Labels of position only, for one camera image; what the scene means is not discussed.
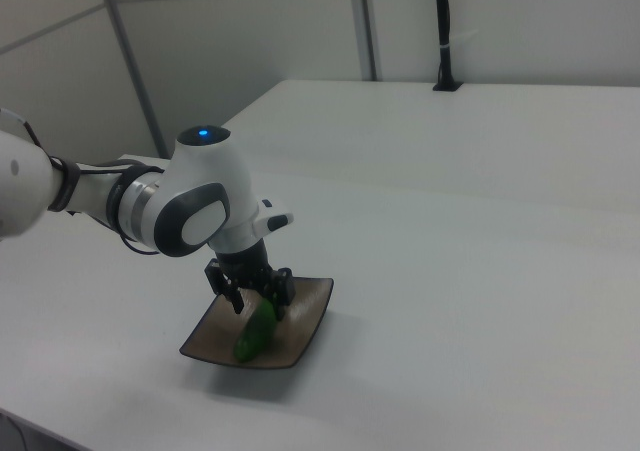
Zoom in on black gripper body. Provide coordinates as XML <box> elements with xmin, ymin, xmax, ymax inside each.
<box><xmin>211</xmin><ymin>237</ymin><xmax>275</xmax><ymax>292</ymax></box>

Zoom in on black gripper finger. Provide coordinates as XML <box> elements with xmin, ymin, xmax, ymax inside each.
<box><xmin>259</xmin><ymin>266</ymin><xmax>296</xmax><ymax>321</ymax></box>
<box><xmin>202</xmin><ymin>259</ymin><xmax>246</xmax><ymax>316</ymax></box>

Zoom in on green cucumber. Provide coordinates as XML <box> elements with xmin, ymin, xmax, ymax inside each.
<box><xmin>232</xmin><ymin>298</ymin><xmax>277</xmax><ymax>364</ymax></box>

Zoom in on square brown ceramic plate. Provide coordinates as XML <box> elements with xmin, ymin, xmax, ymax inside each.
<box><xmin>178</xmin><ymin>276</ymin><xmax>335</xmax><ymax>371</ymax></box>

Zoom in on black pole with base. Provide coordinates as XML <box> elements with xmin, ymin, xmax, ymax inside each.
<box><xmin>432</xmin><ymin>0</ymin><xmax>464</xmax><ymax>93</ymax></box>

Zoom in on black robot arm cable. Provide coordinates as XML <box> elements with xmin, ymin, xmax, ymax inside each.
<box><xmin>0</xmin><ymin>107</ymin><xmax>167</xmax><ymax>258</ymax></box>

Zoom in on thin floor cable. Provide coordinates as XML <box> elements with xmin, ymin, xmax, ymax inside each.
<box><xmin>0</xmin><ymin>412</ymin><xmax>27</xmax><ymax>451</ymax></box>

